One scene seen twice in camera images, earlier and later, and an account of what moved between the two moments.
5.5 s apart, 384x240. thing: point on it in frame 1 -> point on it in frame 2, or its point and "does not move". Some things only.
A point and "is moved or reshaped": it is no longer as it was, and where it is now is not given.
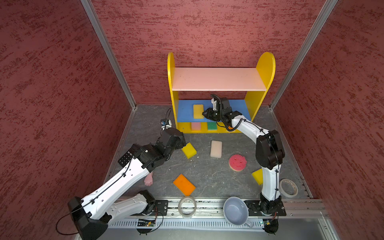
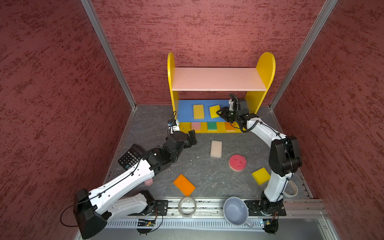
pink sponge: [196, 126] does not move
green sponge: [212, 126] does not move
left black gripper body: [180, 144] -> [187, 144]
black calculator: [126, 158] does not move
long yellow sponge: [198, 110] does not move
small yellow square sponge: [189, 150] is moved or reshaped
